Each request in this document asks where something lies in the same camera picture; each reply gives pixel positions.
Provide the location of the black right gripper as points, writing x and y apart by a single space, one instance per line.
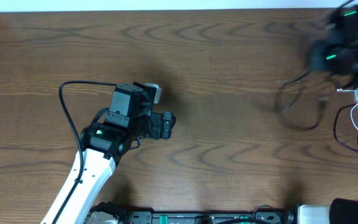
318 60

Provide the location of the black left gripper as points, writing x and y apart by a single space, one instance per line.
159 131

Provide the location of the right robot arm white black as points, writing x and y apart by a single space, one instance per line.
342 28

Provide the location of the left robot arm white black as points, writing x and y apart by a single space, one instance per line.
101 145

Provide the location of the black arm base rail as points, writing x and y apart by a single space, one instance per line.
107 212

